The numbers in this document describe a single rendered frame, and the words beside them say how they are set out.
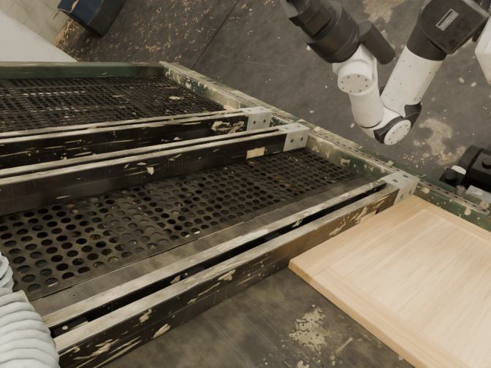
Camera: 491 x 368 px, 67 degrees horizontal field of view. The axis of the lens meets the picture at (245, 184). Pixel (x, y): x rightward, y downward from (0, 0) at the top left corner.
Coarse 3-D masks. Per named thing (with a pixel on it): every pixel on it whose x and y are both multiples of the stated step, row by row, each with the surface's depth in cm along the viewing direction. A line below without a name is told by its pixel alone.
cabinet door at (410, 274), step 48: (336, 240) 81; (384, 240) 84; (432, 240) 88; (480, 240) 92; (336, 288) 67; (384, 288) 70; (432, 288) 72; (480, 288) 75; (384, 336) 60; (432, 336) 61; (480, 336) 63
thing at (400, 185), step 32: (352, 192) 91; (384, 192) 94; (288, 224) 73; (320, 224) 75; (352, 224) 86; (0, 256) 35; (192, 256) 60; (224, 256) 63; (256, 256) 63; (288, 256) 71; (128, 288) 52; (160, 288) 55; (192, 288) 54; (224, 288) 60; (64, 320) 45; (96, 320) 46; (128, 320) 48; (160, 320) 52; (64, 352) 42; (96, 352) 46; (128, 352) 50
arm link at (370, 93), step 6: (372, 60) 79; (372, 66) 80; (372, 72) 80; (372, 78) 81; (372, 84) 80; (366, 90) 80; (372, 90) 80; (354, 96) 81; (360, 96) 81; (366, 96) 81; (372, 96) 81
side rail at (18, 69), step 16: (0, 64) 144; (16, 64) 148; (32, 64) 151; (48, 64) 156; (64, 64) 160; (80, 64) 164; (96, 64) 169; (112, 64) 174; (128, 64) 180; (144, 64) 186; (160, 64) 192; (80, 80) 165; (144, 80) 186
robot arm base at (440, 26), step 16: (432, 0) 72; (448, 0) 71; (464, 0) 70; (480, 0) 75; (432, 16) 74; (448, 16) 72; (464, 16) 71; (480, 16) 70; (432, 32) 75; (448, 32) 74; (464, 32) 73; (448, 48) 76
